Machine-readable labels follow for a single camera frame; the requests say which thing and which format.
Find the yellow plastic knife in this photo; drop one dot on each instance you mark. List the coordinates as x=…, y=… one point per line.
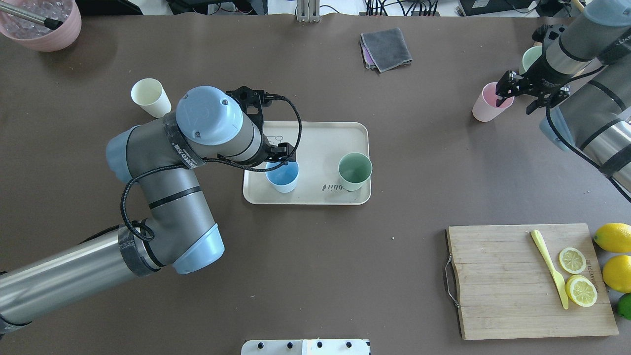
x=558, y=279

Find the cream rabbit tray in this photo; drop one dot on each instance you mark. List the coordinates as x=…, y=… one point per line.
x=320, y=150

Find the cream cup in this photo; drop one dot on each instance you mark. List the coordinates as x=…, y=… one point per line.
x=149, y=94

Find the green bowl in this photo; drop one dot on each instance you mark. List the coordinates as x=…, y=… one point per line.
x=528, y=58

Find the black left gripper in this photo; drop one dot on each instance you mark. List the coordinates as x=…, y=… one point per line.
x=274, y=153

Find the blue cup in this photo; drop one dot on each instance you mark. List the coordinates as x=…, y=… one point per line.
x=284, y=179

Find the wooden cutting board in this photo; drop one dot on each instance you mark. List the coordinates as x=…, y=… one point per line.
x=504, y=290

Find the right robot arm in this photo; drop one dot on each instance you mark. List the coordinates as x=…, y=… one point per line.
x=582, y=80

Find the aluminium frame post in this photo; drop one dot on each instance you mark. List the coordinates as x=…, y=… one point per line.
x=308, y=11

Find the pink cup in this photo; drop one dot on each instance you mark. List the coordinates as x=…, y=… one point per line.
x=485, y=108

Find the grey cloth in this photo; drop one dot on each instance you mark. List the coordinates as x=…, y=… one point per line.
x=384, y=50

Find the green lime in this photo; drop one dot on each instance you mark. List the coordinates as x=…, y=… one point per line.
x=624, y=306

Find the lemon slice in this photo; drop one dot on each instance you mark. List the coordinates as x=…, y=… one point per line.
x=581, y=291
x=572, y=260

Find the metal tube tool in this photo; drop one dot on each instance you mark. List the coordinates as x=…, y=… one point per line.
x=21, y=13

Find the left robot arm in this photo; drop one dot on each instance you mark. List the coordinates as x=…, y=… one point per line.
x=165, y=215

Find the yellow lemon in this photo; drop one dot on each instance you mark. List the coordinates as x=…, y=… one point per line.
x=616, y=273
x=614, y=237

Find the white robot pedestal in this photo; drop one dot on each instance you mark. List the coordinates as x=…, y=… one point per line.
x=307, y=347

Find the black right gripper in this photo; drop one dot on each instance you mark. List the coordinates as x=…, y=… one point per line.
x=540, y=72

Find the green cup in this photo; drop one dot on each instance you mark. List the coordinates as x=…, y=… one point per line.
x=354, y=169

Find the pink bowl with ice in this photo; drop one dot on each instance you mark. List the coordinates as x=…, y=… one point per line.
x=39, y=38

